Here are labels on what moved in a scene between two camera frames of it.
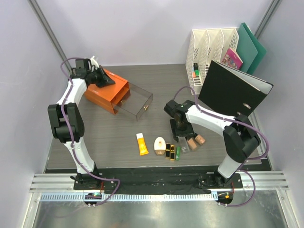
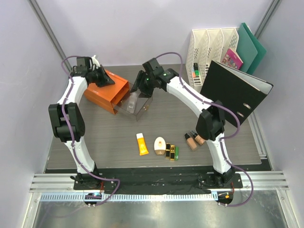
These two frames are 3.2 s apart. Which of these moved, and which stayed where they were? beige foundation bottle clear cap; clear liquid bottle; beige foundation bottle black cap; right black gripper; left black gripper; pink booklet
Moved: clear liquid bottle; right black gripper
Stayed: pink booklet; beige foundation bottle black cap; beige foundation bottle clear cap; left black gripper
